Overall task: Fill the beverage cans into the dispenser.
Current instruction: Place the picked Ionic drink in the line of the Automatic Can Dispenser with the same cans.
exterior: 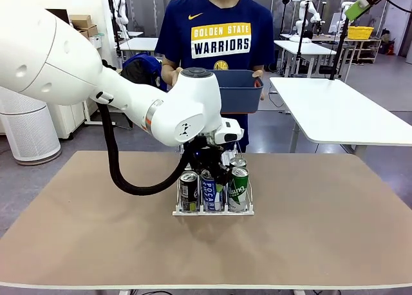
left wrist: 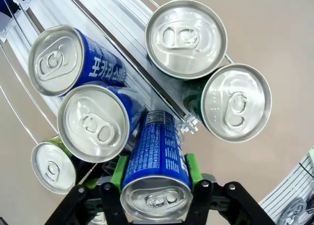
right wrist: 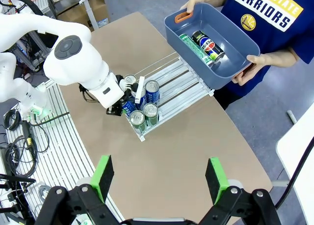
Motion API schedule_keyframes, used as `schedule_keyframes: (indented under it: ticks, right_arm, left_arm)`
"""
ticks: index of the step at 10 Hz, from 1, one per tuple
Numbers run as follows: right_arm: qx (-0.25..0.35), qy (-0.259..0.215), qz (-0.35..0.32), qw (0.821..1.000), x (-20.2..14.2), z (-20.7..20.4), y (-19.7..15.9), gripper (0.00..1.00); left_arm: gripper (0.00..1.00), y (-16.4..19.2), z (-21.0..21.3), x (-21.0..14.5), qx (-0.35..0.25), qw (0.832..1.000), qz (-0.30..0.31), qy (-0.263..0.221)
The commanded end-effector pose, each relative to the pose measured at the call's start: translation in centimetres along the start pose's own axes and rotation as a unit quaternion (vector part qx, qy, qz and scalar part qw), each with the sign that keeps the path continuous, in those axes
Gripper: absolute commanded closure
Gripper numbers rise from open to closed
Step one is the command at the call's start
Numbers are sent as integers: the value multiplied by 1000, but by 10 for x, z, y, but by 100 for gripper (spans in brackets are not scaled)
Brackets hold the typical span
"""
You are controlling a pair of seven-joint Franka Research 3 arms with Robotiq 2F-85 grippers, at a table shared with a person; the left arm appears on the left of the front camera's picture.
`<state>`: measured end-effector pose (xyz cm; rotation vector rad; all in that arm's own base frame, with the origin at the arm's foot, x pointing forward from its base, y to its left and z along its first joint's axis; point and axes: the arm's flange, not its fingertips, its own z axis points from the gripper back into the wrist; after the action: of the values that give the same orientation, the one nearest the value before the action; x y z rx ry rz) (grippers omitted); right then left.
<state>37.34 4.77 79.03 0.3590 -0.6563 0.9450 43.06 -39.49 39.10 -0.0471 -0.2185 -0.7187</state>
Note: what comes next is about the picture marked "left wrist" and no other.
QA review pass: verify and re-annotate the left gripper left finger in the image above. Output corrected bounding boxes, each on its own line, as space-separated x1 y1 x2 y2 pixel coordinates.
45 156 128 225

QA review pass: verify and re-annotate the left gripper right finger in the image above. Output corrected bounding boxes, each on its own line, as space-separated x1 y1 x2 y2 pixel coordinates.
185 153 270 225

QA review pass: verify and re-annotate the blue Pocari Sweat can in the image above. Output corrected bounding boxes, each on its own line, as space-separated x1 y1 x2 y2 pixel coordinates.
28 25 128 98
119 110 194 221
57 84 148 164

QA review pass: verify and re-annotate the clear white can dispenser rack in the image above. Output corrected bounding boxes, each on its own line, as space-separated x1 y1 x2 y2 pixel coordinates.
0 0 236 184

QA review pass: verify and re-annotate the green Chilsung cider can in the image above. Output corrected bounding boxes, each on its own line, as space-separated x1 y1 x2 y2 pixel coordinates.
183 63 272 143
144 0 228 80

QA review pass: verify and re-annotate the grey coiled cable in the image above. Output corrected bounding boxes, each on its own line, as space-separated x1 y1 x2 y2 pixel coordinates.
279 195 314 225

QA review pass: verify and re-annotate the white slatted robot base plate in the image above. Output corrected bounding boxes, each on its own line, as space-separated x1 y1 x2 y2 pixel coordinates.
259 146 314 225

